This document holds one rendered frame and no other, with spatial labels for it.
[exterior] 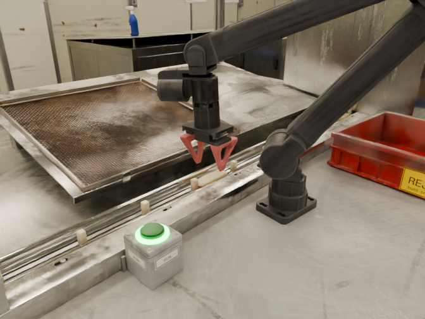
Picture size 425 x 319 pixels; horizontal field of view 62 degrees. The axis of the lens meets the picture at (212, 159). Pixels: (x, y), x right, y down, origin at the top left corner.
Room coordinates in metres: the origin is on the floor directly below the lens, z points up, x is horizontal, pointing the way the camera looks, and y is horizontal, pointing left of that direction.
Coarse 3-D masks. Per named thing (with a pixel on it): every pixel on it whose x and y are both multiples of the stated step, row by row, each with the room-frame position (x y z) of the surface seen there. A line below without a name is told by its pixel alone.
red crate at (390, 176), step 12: (384, 144) 1.06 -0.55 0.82; (396, 144) 1.06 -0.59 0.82; (336, 156) 0.89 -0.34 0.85; (348, 156) 0.87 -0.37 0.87; (360, 156) 0.84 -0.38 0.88; (348, 168) 0.86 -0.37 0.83; (360, 168) 0.84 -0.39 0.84; (372, 168) 0.82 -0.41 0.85; (384, 168) 0.79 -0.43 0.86; (396, 168) 0.77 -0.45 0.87; (372, 180) 0.81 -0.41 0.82; (384, 180) 0.79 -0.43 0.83; (396, 180) 0.77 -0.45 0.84; (408, 192) 0.74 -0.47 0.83
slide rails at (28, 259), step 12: (252, 156) 0.90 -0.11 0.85; (228, 168) 0.83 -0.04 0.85; (168, 192) 0.70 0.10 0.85; (120, 216) 0.60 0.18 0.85; (96, 228) 0.56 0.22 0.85; (60, 240) 0.52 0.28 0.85; (72, 240) 0.52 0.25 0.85; (36, 252) 0.49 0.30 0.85; (48, 252) 0.49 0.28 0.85; (12, 264) 0.46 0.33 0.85; (24, 264) 0.46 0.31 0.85
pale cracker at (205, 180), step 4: (212, 172) 0.78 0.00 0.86; (216, 172) 0.78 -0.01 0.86; (220, 172) 0.78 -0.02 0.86; (224, 172) 0.78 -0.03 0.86; (204, 176) 0.76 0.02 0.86; (208, 176) 0.76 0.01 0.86; (212, 176) 0.76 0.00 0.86; (216, 176) 0.76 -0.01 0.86; (220, 176) 0.76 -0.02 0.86; (224, 176) 0.77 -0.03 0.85; (200, 180) 0.74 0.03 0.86; (204, 180) 0.74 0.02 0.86; (208, 180) 0.74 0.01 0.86; (212, 180) 0.74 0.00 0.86; (200, 184) 0.73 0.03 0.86; (204, 184) 0.73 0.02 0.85
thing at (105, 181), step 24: (48, 96) 1.08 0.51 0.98; (96, 96) 1.13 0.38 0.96; (144, 96) 1.18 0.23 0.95; (48, 120) 0.93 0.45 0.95; (96, 120) 0.96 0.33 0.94; (192, 120) 1.04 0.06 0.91; (72, 144) 0.82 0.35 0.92; (96, 144) 0.83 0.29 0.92; (144, 144) 0.86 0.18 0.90; (168, 144) 0.87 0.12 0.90; (192, 144) 0.89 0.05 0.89; (120, 168) 0.73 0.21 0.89; (144, 168) 0.74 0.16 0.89
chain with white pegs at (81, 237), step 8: (352, 112) 1.37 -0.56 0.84; (232, 160) 0.83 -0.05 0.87; (232, 168) 0.82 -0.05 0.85; (192, 184) 0.72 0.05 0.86; (144, 200) 0.63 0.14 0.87; (144, 208) 0.62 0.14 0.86; (152, 208) 0.64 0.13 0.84; (136, 216) 0.61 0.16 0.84; (120, 224) 0.59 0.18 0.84; (80, 232) 0.52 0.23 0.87; (104, 232) 0.56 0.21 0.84; (80, 240) 0.51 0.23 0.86; (88, 240) 0.54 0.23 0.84; (72, 248) 0.51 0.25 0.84; (0, 272) 0.42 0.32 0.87
